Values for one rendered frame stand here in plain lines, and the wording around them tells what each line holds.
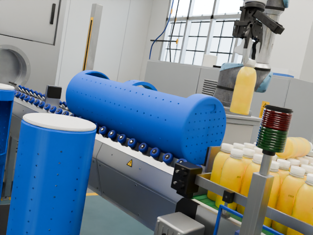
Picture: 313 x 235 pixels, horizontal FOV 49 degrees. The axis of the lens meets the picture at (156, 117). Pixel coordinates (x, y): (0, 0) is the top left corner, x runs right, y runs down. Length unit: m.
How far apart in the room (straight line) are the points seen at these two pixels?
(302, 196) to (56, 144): 0.81
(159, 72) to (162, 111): 2.89
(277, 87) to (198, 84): 0.97
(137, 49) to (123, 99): 5.49
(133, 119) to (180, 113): 0.26
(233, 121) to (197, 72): 1.98
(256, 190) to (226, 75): 1.06
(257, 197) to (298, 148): 0.40
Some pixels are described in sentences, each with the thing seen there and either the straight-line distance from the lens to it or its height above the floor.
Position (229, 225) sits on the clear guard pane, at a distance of 1.02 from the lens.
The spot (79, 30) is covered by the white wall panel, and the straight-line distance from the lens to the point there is 6.48.
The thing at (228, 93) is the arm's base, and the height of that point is 1.25.
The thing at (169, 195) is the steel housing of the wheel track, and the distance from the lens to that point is 1.33.
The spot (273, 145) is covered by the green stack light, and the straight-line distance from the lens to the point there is 0.80.
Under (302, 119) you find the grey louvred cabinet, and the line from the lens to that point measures 3.16.
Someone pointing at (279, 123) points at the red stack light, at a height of 1.22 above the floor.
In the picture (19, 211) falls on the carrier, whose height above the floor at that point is 0.70.
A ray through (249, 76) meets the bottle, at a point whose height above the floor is 1.33.
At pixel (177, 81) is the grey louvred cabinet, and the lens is 3.92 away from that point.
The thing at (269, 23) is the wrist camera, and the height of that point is 1.51.
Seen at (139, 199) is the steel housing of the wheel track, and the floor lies 0.74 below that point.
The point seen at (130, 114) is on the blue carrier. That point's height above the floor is 1.09.
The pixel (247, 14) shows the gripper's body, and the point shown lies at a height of 1.55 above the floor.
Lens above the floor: 1.28
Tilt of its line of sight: 7 degrees down
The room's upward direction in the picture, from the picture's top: 10 degrees clockwise
